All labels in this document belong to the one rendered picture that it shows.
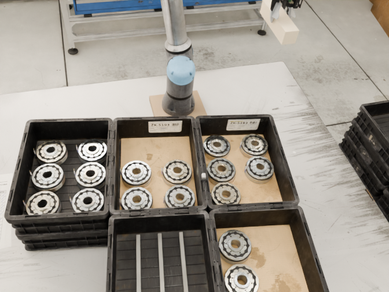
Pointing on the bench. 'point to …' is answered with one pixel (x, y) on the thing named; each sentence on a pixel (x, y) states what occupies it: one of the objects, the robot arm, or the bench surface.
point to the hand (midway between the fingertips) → (279, 18)
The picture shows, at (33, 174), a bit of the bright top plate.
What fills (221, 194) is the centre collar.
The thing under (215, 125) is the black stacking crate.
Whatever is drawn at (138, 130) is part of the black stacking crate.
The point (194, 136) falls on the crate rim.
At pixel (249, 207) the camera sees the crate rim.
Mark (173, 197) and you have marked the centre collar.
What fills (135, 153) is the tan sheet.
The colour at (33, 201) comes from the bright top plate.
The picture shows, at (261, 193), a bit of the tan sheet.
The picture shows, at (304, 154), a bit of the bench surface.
